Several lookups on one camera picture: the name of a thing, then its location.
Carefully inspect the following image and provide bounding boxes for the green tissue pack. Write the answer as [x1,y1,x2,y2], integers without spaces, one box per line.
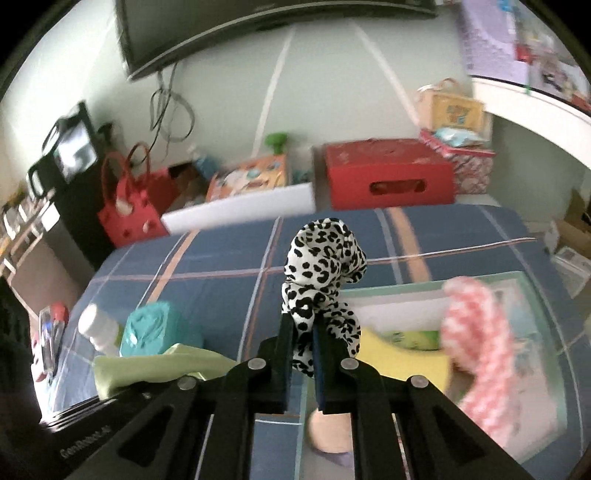
[383,330,441,352]

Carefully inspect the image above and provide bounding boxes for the red patterned gift box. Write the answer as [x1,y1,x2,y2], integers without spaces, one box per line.
[420,129,496,195]

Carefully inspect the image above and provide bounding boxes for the purple dotted board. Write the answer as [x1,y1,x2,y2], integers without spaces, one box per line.
[457,0,532,79]

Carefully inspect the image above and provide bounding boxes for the orange toy box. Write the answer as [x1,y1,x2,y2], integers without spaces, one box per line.
[205,154,289,202]

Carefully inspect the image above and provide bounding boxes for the teal white tray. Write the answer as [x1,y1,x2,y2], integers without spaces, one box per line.
[295,271,573,467]

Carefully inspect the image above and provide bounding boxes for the red cardboard box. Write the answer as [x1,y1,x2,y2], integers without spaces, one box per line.
[323,138,457,210]

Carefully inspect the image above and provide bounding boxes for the white desk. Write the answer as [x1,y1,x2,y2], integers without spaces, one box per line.
[471,76,591,155]

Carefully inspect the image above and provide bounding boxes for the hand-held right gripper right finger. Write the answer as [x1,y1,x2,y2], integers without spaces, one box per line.
[311,323,541,480]

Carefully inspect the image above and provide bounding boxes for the teal wipes box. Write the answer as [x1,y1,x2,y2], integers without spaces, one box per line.
[119,301,206,358]

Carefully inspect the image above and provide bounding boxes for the wooden rack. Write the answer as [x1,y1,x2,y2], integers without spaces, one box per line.
[0,185,58,278]

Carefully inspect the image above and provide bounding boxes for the wall television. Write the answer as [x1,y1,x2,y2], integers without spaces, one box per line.
[115,0,439,81]

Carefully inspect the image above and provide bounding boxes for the brown cardboard box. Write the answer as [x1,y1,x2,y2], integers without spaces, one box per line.
[168,161,208,208]

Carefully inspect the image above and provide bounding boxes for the beige round puff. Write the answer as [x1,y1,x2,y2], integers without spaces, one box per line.
[307,406,356,455]

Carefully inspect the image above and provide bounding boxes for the light blue wipes pack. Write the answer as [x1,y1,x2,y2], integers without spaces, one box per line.
[434,127,481,147]

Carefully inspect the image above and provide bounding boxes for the dark cloth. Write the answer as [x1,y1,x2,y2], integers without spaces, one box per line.
[0,277,44,480]

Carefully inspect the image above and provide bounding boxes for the blue plaid blanket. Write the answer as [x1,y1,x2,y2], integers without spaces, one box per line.
[37,205,578,480]

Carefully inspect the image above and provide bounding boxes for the red tote bag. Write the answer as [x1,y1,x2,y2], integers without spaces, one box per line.
[98,142,178,248]

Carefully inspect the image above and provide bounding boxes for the black cabinet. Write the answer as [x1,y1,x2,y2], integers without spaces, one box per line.
[41,161,121,278]

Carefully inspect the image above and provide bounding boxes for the white pill bottle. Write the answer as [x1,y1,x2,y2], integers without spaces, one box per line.
[78,304,123,354]

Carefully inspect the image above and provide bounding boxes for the leopard print scrunchie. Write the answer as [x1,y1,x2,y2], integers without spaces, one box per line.
[281,218,369,379]

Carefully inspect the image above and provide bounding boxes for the black cables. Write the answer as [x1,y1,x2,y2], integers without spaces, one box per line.
[150,62,195,144]

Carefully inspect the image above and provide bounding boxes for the wooden toy case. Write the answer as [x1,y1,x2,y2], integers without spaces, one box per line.
[416,78,485,132]

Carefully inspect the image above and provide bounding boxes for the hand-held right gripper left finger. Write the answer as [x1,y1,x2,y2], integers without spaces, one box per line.
[67,318,296,480]

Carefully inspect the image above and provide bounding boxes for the pink white knit towel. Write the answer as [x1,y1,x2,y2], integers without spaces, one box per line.
[441,276,520,450]

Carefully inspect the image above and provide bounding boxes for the black coffee machine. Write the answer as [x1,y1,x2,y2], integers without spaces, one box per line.
[28,102,100,195]

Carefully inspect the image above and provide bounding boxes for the green toy dumbbell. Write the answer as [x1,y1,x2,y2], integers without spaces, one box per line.
[265,132,290,156]

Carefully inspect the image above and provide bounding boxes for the stacked cardboard boxes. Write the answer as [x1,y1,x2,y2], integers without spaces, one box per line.
[545,189,591,296]

